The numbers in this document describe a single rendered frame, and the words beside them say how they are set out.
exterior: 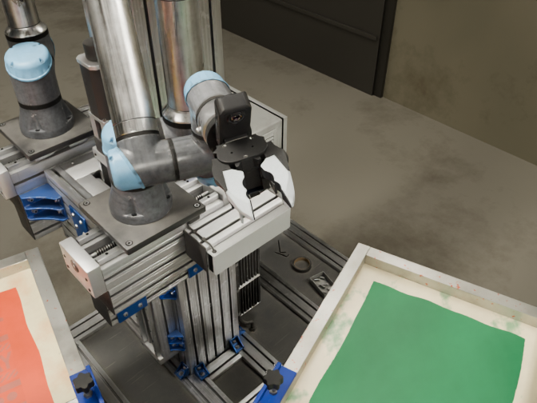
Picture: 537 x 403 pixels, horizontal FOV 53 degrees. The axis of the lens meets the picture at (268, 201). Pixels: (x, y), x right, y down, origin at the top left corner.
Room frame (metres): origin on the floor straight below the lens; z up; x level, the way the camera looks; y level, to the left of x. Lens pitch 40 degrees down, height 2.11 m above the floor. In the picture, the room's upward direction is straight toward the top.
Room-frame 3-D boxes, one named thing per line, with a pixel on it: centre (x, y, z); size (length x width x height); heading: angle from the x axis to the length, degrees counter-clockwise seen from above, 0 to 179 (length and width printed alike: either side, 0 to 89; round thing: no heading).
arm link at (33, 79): (1.37, 0.65, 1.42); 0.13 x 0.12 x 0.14; 18
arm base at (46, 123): (1.37, 0.65, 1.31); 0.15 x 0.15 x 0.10
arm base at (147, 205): (1.01, 0.31, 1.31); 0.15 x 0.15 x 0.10
